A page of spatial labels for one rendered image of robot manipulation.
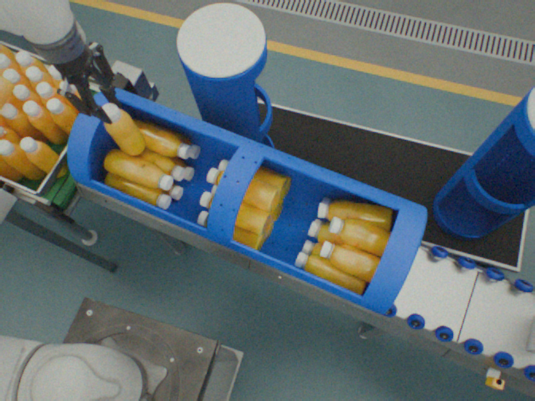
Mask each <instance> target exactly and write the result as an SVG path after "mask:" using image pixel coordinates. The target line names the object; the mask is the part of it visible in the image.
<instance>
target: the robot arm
mask: <svg viewBox="0 0 535 401"><path fill-rule="evenodd" d="M0 30H3V31H6V32H10V33H13V34H16V35H19V36H22V35H24V37H25V39H26V40H27V41H28V42H29V44H31V45H32V47H34V48H35V49H36V52H37V53H38V54H39V56H40V57H41V58H42V59H43V60H47V61H48V62H50V63H51V65H52V66H53V67H54V68H55V69H56V70H57V71H58V72H59V73H60V74H61V79H62V81H63V82H64V83H63V86H62V89H61V88H58V89H57V94H58V95H61V96H63V97H65V98H66V99H67V100H68V101H69V102H70V103H71V104H72V105H73V106H74V107H75V108H76V109H77V110H78V111H79V112H80V113H81V114H84V115H87V116H89V117H90V116H92V115H93V116H95V117H96V118H99V119H100V120H101V121H103V123H107V124H109V125H111V124H112V120H111V119H110V117H109V116H108V114H106V112H105V111H104V109H103V108H102V107H101V106H100V105H98V104H97V103H96V101H95V98H93V96H92V93H91V91H90V88H89V87H90V84H89V82H88V78H89V77H91V78H93V79H94V80H95V81H97V82H98V83H99V84H100V86H99V89H100V91H101V92H102V94H103V95H104V97H105V98H106V100H107V101H109V103H113V104H114V105H116V106H117V107H118V108H120V109H121V108H122V105H121V104H120V102H119V100H118V99H117V97H116V96H115V94H116V91H115V84H113V83H112V81H113V80H115V73H114V72H113V71H112V70H111V67H110V65H109V63H108V62H107V59H106V57H105V55H104V51H103V46H102V45H98V44H96V43H94V42H92V41H91V42H90V43H89V46H88V45H87V44H86V37H85V34H84V31H83V30H82V28H81V26H80V24H79V22H78V21H77V20H76V18H75V16H74V14H73V12H72V11H71V9H70V5H69V0H0ZM93 60H94V61H95V63H96V65H97V67H99V69H100V70H99V69H97V68H96V67H95V66H94V64H93ZM100 72H101V73H102V74H101V73H100ZM71 85H74V86H75V87H76V90H77V92H78V94H79V95H80V97H81V99H82V100H83V101H82V100H81V99H80V97H78V96H77V95H74V94H75V92H74V91H73V90H72V88H71ZM101 85H103V86H101ZM168 375H169V369H168V367H166V366H164V365H160V364H154V363H152V362H150V361H149V360H146V359H144V358H142V357H141V356H139V355H137V353H136V354H135V352H132V351H131V350H129V349H127V348H124V347H123V346H122V345H120V344H119V343H118V341H117V340H116V339H115V338H111V337H107V338H105V339H104V340H103V341H102V344H101V345H94V344H85V343H76V345H68V344H48V343H43V342H38V341H29V340H24V339H19V338H16V337H7V336H1V335H0V401H153V400H152V398H153V396H154V395H155V393H156V391H157V390H158V387H159V385H160V384H161V382H162V381H163V380H164V379H165V378H166V377H167V376H168Z"/></svg>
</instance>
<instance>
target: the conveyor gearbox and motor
mask: <svg viewBox="0 0 535 401"><path fill-rule="evenodd" d="M111 70H112V71H113V72H114V73H115V74H116V73H117V72H119V73H122V74H123V75H124V76H125V77H127V78H129V79H130V80H131V82H132V84H133V86H134V88H135V90H136V91H137V93H138V96H141V97H144V99H148V100H150V101H152V102H155V101H156V99H157V98H158V95H159V93H158V90H157V88H156V87H155V85H154V84H152V83H151V82H149V81H148V79H147V77H146V74H144V72H143V70H142V69H139V68H135V67H133V66H132V65H130V64H126V63H123V62H122V61H119V60H117V61H116V62H115V64H113V65H112V67H111Z"/></svg>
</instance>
